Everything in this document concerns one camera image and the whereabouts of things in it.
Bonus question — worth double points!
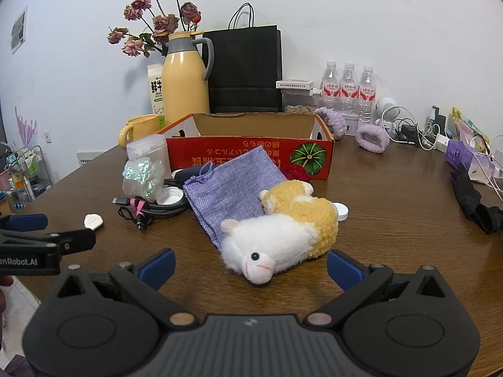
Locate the white plush sheep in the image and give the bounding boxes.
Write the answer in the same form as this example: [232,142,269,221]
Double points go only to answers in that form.
[219,214,320,286]

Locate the lilac tin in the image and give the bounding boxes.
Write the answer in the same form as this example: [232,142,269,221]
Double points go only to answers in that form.
[341,112,372,136]

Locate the person's left hand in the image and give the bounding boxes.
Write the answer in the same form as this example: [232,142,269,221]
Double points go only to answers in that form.
[0,276,15,312]

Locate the black braided cable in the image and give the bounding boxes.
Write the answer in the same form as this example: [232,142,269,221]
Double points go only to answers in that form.
[112,178,190,233]

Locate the yellow plush sheep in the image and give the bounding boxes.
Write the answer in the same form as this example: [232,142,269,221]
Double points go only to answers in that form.
[258,179,340,260]

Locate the ribbed white jar lid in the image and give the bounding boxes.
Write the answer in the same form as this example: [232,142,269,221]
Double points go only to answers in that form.
[156,186,185,205]

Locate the tangle of charger cables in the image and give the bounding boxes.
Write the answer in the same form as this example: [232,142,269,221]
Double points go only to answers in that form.
[392,117,446,150]

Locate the purple drawstring pouch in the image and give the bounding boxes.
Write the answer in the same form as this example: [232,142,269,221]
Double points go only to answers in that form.
[183,145,292,251]

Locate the bag of glass beads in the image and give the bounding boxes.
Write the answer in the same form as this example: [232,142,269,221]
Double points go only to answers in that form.
[122,157,166,205]

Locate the dried rose bouquet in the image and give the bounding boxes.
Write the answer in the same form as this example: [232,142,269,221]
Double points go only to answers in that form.
[107,0,205,58]

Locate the yellow mug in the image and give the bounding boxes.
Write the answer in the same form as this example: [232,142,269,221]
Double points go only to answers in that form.
[119,114,162,150]

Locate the colourful snack packets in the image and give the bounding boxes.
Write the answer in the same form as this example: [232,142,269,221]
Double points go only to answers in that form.
[450,107,490,150]

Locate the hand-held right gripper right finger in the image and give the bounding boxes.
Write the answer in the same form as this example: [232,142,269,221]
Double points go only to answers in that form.
[307,250,446,327]

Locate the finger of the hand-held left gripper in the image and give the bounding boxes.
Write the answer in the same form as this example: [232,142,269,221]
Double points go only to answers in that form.
[0,228,97,253]
[0,214,48,233]

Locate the wall picture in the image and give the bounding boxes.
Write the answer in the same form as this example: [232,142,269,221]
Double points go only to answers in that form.
[10,5,29,54]

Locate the yellow thermos jug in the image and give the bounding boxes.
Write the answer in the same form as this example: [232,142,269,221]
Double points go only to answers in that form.
[162,31,215,126]

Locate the clear plastic jar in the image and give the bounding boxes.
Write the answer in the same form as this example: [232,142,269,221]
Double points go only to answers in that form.
[126,134,172,189]

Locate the small white case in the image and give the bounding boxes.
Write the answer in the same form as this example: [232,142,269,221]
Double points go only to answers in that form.
[84,212,105,231]

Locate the white milk carton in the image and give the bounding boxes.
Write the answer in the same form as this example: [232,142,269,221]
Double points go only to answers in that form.
[147,63,166,117]

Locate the black device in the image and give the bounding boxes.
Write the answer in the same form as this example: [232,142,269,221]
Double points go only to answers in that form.
[426,106,447,135]

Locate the small white desk fan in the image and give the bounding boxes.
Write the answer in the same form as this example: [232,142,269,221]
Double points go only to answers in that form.
[374,96,402,131]

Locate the purple plant wall sticker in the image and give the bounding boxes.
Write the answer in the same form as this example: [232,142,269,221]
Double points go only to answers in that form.
[14,106,38,148]

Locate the purple packet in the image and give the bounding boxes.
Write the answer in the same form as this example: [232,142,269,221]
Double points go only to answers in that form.
[445,139,496,182]

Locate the wire storage rack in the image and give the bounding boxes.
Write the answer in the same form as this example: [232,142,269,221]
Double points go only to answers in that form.
[0,143,54,213]

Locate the red cardboard box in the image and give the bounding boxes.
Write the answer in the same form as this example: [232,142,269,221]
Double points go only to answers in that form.
[155,112,335,182]

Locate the black paper bag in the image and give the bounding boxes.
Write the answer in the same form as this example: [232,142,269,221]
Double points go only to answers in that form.
[203,3,283,114]

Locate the fuzzy purple wristband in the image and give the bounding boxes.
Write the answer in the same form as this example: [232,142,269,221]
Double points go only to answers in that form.
[314,107,347,140]
[355,124,390,153]

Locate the dark blue handheld device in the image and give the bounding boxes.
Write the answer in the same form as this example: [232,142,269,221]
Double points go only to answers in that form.
[173,167,210,182]

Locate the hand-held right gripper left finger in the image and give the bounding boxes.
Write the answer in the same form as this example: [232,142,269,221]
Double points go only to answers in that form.
[57,248,196,327]

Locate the clear seed container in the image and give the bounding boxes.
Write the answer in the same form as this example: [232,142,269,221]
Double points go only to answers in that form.
[276,79,322,114]

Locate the clear water bottle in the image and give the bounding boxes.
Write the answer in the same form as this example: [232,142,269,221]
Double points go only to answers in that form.
[357,66,377,123]
[340,62,359,114]
[321,61,341,111]

